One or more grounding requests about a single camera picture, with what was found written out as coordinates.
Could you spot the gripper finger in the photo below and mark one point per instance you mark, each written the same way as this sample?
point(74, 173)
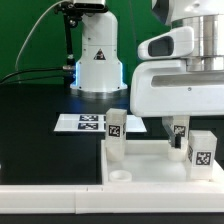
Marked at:
point(174, 139)

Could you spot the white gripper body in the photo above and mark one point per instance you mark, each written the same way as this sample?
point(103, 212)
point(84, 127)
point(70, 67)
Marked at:
point(163, 86)

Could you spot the white square tabletop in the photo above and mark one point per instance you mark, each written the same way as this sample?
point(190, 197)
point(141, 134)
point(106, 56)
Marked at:
point(145, 161)

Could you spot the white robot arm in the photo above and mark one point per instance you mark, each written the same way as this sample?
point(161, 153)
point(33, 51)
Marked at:
point(99, 71)

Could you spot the white L-shaped fence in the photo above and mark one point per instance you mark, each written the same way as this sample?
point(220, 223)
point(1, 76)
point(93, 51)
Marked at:
point(174, 197)

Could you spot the white sheet with tags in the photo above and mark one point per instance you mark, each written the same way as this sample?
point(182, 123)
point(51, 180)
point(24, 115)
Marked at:
point(93, 123)

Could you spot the black camera stand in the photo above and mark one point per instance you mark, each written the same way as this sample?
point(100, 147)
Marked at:
point(73, 12)

